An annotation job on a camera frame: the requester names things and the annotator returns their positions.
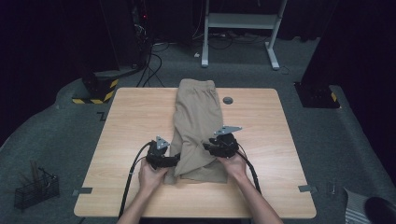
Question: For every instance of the khaki shorts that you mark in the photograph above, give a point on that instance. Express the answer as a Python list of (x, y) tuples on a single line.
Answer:
[(196, 118)]

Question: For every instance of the grey round table grommet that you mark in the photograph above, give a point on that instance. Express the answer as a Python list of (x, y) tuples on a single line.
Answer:
[(228, 100)]

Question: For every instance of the grey tape piece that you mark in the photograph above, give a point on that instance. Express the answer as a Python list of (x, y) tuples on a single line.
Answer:
[(307, 188), (83, 190)]

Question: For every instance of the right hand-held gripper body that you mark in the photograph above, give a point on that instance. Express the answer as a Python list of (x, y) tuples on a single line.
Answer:
[(227, 146)]

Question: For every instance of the grey striped cloth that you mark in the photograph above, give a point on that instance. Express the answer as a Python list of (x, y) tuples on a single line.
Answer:
[(355, 210)]

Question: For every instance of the dark round object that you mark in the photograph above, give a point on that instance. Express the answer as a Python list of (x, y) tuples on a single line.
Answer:
[(381, 211)]

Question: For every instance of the black curtain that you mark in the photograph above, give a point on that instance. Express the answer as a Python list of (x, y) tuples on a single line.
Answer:
[(361, 46), (40, 46)]

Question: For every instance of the person's right hand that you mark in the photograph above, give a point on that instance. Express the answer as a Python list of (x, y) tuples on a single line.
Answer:
[(236, 168)]

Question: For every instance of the dark equipment with red light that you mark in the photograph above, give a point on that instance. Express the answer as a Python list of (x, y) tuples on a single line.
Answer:
[(141, 34)]

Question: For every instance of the small white floor object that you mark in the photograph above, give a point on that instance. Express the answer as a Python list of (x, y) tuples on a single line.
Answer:
[(196, 55)]

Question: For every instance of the person's left hand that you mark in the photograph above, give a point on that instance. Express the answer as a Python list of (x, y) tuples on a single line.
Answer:
[(149, 179)]

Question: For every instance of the white metal stand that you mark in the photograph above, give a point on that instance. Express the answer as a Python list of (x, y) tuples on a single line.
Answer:
[(239, 21)]

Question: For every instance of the black base with yellow mark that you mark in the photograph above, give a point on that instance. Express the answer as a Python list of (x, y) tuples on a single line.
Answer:
[(316, 96)]

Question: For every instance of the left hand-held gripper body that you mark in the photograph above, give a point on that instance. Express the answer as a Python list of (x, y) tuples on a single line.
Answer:
[(157, 155)]

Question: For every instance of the black yellow striped base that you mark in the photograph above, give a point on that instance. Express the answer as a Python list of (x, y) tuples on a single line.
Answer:
[(102, 90)]

